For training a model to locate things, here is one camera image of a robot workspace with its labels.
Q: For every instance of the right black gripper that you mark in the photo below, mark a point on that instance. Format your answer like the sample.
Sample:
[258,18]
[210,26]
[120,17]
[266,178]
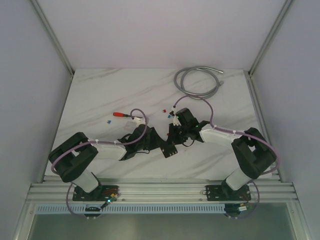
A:
[172,140]

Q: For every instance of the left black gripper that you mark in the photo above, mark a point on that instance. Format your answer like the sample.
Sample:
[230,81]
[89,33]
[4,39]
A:
[157,139]

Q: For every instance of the black fuse box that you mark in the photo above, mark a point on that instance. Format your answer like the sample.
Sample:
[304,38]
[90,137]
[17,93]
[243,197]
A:
[170,151]

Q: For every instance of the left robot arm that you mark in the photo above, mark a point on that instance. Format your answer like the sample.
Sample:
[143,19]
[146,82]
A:
[71,159]

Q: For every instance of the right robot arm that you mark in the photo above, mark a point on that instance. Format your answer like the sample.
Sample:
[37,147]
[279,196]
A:
[252,153]

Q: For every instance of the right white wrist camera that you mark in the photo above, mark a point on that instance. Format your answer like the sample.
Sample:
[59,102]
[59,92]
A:
[173,114]

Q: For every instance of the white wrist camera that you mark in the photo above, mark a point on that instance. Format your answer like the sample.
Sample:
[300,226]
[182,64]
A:
[173,114]
[139,120]

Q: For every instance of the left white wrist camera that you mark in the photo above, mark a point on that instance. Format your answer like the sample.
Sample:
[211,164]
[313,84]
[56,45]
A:
[139,120]

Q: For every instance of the red handled screwdriver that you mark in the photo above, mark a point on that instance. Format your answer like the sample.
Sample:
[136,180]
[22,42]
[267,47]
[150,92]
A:
[121,115]

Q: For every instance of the slotted grey cable duct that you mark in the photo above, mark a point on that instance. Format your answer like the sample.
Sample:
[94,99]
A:
[131,208]

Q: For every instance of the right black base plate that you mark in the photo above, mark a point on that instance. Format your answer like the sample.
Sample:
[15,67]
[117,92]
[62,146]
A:
[223,193]

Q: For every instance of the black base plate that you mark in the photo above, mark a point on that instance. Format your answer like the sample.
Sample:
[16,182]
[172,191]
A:
[101,193]
[223,193]

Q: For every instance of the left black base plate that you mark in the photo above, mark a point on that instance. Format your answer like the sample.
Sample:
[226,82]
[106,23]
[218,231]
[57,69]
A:
[101,193]

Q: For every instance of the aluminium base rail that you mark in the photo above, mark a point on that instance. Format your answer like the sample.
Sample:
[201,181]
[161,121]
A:
[53,190]

